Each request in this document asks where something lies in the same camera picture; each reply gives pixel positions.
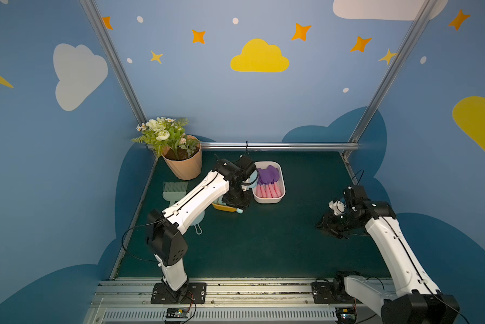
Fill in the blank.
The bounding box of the white plastic storage box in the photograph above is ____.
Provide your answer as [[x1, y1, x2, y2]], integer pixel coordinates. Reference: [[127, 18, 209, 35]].
[[252, 161, 286, 204]]

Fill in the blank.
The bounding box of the purple square shovel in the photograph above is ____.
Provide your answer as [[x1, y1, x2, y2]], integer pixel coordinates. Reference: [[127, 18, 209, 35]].
[[262, 184, 272, 198], [257, 168, 267, 186], [273, 182, 282, 198]]

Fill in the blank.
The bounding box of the purple pointed shovel pink handle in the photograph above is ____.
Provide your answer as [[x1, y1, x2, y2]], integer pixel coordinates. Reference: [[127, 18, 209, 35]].
[[256, 184, 266, 198]]

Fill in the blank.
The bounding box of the yellow plastic storage box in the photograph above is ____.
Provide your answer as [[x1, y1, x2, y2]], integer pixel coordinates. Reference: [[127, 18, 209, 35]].
[[211, 202, 238, 213]]

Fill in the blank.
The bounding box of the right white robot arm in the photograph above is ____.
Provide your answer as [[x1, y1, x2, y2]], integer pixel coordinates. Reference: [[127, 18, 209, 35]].
[[311, 185, 460, 323]]

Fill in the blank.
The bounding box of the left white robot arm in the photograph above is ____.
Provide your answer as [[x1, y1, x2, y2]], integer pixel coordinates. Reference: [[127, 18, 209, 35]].
[[146, 155, 257, 294]]

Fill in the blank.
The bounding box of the potted artificial flower plant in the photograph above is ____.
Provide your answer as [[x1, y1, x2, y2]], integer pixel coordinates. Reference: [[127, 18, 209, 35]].
[[133, 117, 202, 180]]

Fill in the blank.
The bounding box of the blue toy brush scoop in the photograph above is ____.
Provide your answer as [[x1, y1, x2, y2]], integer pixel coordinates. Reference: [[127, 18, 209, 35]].
[[192, 211, 205, 236]]

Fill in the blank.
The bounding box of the green toy rake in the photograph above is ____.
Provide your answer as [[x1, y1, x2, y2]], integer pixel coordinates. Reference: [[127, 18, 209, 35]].
[[162, 182, 188, 206]]

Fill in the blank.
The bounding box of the right circuit board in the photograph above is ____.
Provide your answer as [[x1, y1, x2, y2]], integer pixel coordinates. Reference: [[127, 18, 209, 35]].
[[335, 308, 357, 324]]

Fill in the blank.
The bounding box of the circuit board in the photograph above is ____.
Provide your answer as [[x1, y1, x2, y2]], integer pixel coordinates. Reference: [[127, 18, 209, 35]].
[[335, 308, 357, 324], [165, 308, 191, 321]]

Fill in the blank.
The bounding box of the left circuit board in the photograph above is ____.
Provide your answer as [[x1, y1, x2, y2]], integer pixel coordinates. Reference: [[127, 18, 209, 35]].
[[165, 308, 191, 321]]

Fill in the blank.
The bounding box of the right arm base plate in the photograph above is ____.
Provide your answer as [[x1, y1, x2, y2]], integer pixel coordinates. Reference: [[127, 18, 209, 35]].
[[311, 281, 360, 304]]

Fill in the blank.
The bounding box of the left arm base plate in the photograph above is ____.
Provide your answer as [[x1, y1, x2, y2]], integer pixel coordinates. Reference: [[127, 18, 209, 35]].
[[150, 282, 207, 305]]

